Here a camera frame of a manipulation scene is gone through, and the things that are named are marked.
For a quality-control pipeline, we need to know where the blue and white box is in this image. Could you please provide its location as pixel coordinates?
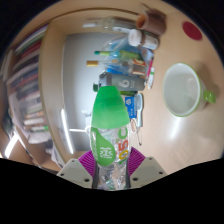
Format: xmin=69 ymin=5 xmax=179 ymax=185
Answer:
xmin=123 ymin=94 xmax=138 ymax=118

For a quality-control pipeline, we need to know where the glass jar white lid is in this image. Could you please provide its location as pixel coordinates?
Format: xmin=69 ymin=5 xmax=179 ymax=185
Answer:
xmin=127 ymin=28 xmax=159 ymax=51

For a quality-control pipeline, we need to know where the dark green glass bottle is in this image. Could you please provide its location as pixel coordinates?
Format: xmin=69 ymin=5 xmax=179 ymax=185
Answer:
xmin=92 ymin=82 xmax=138 ymax=98

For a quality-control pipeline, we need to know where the white mug green handle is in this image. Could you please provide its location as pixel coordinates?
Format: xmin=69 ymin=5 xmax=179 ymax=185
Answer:
xmin=162 ymin=62 xmax=217 ymax=118

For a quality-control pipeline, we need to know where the clear plastic bag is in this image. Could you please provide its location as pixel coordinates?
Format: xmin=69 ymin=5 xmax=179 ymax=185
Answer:
xmin=101 ymin=34 xmax=148 ymax=73

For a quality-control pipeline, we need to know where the clear bottle green label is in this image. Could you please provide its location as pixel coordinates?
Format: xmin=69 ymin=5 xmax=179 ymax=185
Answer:
xmin=90 ymin=85 xmax=131 ymax=192

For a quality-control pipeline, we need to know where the pale blue hand mirror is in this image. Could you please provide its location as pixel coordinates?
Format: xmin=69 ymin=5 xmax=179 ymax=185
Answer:
xmin=134 ymin=92 xmax=145 ymax=128

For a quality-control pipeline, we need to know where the green-capped glass bottle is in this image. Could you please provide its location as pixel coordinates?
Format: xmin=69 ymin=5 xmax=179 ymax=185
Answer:
xmin=94 ymin=49 xmax=145 ymax=62

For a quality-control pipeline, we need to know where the wooden shelf unit with books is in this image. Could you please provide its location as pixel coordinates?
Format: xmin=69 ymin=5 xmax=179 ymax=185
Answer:
xmin=0 ymin=6 xmax=143 ymax=174

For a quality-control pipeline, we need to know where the flat round red coaster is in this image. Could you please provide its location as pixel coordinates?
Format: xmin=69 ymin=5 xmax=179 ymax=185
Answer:
xmin=181 ymin=20 xmax=203 ymax=41

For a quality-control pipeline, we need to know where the white bar desk lamp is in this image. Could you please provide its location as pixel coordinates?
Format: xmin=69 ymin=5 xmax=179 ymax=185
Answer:
xmin=59 ymin=108 xmax=93 ymax=155

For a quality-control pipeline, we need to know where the red and white pen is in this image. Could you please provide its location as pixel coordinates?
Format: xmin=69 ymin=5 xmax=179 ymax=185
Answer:
xmin=146 ymin=56 xmax=156 ymax=90

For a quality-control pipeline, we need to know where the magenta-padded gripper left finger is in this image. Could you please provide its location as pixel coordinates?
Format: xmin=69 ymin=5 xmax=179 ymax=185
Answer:
xmin=56 ymin=149 xmax=100 ymax=190

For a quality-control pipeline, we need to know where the yellow-capped glass bottle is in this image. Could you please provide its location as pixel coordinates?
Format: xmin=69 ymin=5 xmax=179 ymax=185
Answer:
xmin=86 ymin=59 xmax=148 ymax=76

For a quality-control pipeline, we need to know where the tall clear glass bottle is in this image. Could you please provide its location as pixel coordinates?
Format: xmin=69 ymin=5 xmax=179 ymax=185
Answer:
xmin=82 ymin=17 xmax=138 ymax=33

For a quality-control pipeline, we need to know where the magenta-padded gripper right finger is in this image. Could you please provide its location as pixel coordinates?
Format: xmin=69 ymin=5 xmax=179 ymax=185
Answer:
xmin=126 ymin=146 xmax=168 ymax=190

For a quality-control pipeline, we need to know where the brown mug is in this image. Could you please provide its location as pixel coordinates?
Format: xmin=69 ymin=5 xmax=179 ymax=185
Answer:
xmin=135 ymin=9 xmax=167 ymax=35

